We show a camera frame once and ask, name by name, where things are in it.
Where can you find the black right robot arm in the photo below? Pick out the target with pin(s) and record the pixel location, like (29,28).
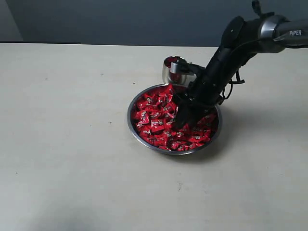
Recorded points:
(241,41)

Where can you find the pile of red wrapped candies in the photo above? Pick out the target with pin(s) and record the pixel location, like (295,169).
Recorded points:
(154,120)

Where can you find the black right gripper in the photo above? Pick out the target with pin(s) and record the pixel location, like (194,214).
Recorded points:
(201,95)

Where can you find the round steel bowl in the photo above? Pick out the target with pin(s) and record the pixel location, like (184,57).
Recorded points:
(134,134)

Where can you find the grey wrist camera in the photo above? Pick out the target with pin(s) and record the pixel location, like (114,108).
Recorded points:
(184,68)

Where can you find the stainless steel cup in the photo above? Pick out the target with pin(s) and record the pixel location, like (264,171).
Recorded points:
(167,76)

